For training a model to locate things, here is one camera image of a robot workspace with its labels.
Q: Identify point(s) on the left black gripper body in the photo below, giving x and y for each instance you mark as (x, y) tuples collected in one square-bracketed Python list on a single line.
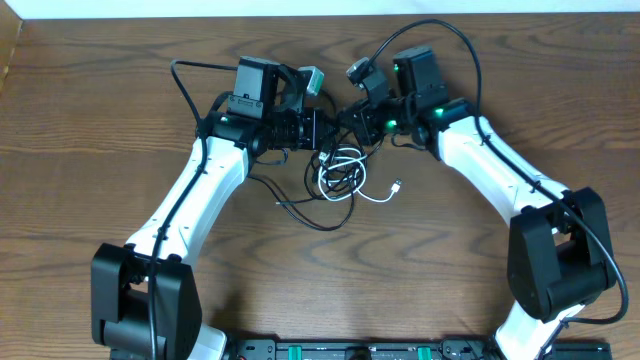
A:
[(289, 130)]

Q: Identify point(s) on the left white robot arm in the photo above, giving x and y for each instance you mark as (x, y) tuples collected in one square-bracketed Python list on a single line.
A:
[(144, 299)]

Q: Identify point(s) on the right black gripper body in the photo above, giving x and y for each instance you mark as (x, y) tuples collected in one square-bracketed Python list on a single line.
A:
[(376, 121)]

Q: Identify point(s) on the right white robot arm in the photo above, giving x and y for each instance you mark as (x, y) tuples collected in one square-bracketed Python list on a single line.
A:
[(560, 256)]

